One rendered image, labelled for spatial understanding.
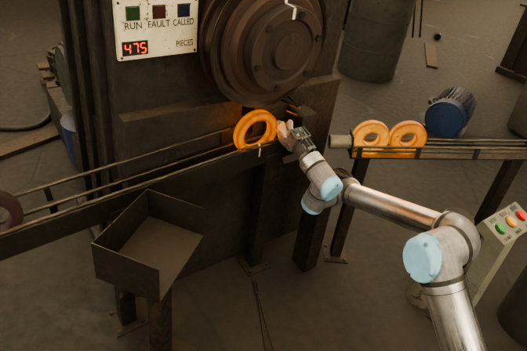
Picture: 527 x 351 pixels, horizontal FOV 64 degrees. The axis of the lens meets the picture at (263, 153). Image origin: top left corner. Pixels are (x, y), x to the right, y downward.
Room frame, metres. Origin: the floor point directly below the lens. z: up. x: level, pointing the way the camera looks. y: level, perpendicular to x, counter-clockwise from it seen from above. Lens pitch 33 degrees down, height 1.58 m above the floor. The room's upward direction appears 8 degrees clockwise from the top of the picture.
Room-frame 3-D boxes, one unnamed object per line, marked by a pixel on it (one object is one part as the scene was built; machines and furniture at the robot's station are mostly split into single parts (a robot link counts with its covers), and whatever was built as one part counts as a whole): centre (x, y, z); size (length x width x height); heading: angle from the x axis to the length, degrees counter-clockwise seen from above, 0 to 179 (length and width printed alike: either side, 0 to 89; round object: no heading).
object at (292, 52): (1.33, -0.02, 1.11); 0.28 x 0.06 x 0.28; 129
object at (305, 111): (1.56, -0.13, 0.68); 0.11 x 0.08 x 0.24; 39
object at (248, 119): (1.40, 0.04, 0.75); 0.18 x 0.03 x 0.18; 128
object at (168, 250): (0.87, 0.28, 0.36); 0.26 x 0.20 x 0.72; 164
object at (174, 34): (1.27, 0.37, 1.15); 0.26 x 0.02 x 0.18; 129
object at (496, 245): (1.26, -0.95, 0.31); 0.24 x 0.16 x 0.62; 129
